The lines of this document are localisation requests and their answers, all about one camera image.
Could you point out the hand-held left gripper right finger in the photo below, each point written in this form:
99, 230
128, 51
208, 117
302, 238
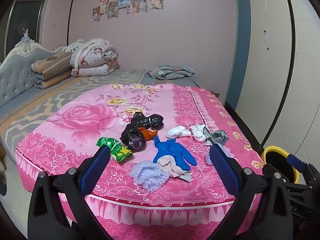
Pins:
225, 170

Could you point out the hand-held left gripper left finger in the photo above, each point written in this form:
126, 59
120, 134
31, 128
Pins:
96, 167

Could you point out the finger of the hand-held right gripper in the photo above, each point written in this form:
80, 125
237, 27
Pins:
296, 161

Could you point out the yellow-rimmed black trash bin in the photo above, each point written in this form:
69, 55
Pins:
272, 148

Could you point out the silver printed plastic wrapper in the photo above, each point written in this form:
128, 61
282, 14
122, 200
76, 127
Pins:
217, 137

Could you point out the white cloth bundle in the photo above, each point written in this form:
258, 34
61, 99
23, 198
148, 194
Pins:
198, 132

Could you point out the purple fluffy cloth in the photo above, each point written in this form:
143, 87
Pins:
147, 177
226, 151

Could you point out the beige glove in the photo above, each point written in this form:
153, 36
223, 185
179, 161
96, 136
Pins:
170, 166

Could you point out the blue rubber glove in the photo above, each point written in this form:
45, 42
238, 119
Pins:
172, 150

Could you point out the white tissue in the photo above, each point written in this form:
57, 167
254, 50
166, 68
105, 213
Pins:
176, 132

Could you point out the green snack packet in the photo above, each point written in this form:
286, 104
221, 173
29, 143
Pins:
117, 150

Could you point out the crumpled black plastic bag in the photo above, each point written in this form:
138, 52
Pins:
140, 120
132, 137

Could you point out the pink floral bedsheet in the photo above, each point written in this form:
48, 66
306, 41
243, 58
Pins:
82, 120

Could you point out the crumpled orange plastic bag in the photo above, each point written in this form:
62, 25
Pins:
147, 133

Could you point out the open cardboard box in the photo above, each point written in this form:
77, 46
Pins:
215, 94

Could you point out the grey zigzag bedsheet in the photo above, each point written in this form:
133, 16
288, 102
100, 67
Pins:
62, 92

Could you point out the white wardrobe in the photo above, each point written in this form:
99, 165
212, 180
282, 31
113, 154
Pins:
270, 67

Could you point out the folded floral quilt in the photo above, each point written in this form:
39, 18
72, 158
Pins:
95, 57

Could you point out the striped pillows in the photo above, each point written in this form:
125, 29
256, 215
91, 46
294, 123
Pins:
50, 67

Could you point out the grey floral cloth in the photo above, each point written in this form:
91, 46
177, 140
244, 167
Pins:
170, 71

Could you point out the grey tufted headboard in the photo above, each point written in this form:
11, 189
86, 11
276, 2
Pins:
15, 80

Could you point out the white plush toy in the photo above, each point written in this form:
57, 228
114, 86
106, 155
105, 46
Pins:
72, 47

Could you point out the dark window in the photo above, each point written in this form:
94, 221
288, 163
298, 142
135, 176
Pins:
25, 22

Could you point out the cluster of cartoon wall posters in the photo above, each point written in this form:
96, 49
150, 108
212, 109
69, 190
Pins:
125, 0

